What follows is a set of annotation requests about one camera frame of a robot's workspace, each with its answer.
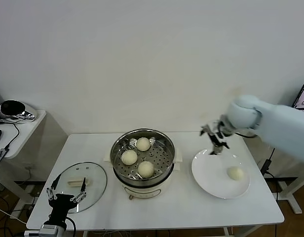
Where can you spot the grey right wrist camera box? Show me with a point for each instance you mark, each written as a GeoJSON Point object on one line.
{"type": "Point", "coordinates": [222, 126]}

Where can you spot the white wall power outlet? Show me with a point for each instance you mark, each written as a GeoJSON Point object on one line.
{"type": "Point", "coordinates": [29, 168]}

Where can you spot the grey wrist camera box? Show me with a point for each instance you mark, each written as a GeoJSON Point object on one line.
{"type": "Point", "coordinates": [49, 229]}
{"type": "Point", "coordinates": [222, 126]}

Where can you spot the perforated steel steamer basket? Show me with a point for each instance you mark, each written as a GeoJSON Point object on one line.
{"type": "Point", "coordinates": [162, 158]}

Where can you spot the cream electric cooking pot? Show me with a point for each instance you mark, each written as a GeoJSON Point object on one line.
{"type": "Point", "coordinates": [142, 192]}

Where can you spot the white side table with laptop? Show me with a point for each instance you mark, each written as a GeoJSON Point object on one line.
{"type": "Point", "coordinates": [291, 195]}

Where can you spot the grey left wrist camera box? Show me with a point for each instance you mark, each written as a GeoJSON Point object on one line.
{"type": "Point", "coordinates": [49, 229]}

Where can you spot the white steamed baozi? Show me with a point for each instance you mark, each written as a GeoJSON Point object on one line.
{"type": "Point", "coordinates": [143, 144]}
{"type": "Point", "coordinates": [145, 169]}
{"type": "Point", "coordinates": [236, 172]}
{"type": "Point", "coordinates": [129, 157]}

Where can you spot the grey usb adapter box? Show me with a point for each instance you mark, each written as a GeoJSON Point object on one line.
{"type": "Point", "coordinates": [0, 154]}

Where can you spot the white side table with headset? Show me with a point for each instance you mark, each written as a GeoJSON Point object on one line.
{"type": "Point", "coordinates": [31, 128]}

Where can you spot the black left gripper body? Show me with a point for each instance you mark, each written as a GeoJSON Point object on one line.
{"type": "Point", "coordinates": [60, 203]}

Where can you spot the dark grey open laptop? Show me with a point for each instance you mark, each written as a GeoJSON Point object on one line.
{"type": "Point", "coordinates": [303, 98]}

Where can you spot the chrome rounded headset device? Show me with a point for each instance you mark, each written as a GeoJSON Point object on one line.
{"type": "Point", "coordinates": [13, 108]}

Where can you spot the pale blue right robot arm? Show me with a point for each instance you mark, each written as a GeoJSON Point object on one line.
{"type": "Point", "coordinates": [277, 123]}

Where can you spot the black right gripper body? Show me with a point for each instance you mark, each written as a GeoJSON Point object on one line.
{"type": "Point", "coordinates": [217, 138]}

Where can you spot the white round plate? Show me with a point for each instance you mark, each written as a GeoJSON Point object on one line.
{"type": "Point", "coordinates": [208, 172]}

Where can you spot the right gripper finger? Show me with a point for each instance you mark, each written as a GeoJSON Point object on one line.
{"type": "Point", "coordinates": [207, 128]}
{"type": "Point", "coordinates": [218, 148]}

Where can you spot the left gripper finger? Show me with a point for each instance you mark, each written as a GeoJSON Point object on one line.
{"type": "Point", "coordinates": [52, 188]}
{"type": "Point", "coordinates": [82, 191]}

